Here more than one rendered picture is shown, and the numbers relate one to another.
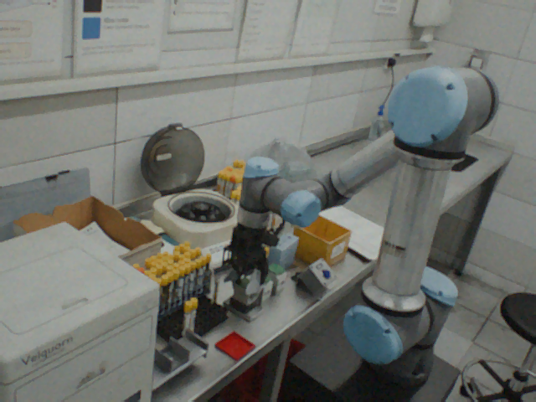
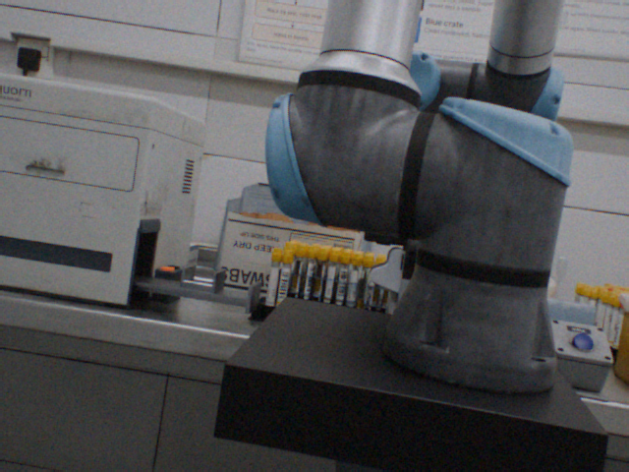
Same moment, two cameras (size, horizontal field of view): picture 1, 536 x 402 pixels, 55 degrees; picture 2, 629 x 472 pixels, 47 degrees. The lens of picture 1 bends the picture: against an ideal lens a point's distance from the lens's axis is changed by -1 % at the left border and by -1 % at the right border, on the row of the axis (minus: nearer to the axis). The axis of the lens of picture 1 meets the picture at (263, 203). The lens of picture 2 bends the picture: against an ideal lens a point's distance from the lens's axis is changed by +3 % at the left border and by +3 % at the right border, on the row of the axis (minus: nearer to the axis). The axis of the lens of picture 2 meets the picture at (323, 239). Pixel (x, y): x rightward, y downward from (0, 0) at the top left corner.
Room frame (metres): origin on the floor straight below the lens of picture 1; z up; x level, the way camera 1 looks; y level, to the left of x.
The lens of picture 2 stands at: (0.49, -0.86, 1.07)
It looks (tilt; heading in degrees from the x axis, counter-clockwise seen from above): 3 degrees down; 62
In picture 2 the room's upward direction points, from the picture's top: 9 degrees clockwise
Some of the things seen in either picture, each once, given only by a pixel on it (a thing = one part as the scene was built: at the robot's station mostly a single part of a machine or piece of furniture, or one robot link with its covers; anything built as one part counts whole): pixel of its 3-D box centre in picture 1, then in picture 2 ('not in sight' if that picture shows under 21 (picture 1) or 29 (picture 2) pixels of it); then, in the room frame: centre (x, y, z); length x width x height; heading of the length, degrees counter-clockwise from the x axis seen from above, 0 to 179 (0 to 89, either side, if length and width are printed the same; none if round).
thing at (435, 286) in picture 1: (420, 301); (487, 181); (0.91, -0.36, 1.11); 0.13 x 0.12 x 0.14; 138
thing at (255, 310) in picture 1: (243, 303); not in sight; (1.10, 0.01, 0.89); 0.09 x 0.05 x 0.04; 59
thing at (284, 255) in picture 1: (281, 255); (551, 332); (1.31, -0.08, 0.92); 0.10 x 0.07 x 0.10; 153
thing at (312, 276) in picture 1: (311, 274); (571, 353); (1.25, -0.17, 0.92); 0.13 x 0.07 x 0.08; 57
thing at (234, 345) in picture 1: (234, 345); not in sight; (0.95, 0.01, 0.88); 0.07 x 0.07 x 0.01; 57
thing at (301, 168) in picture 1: (296, 161); not in sight; (2.06, -0.10, 0.94); 0.20 x 0.17 x 0.14; 128
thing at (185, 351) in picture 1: (162, 363); (187, 282); (0.81, 0.15, 0.92); 0.21 x 0.07 x 0.05; 147
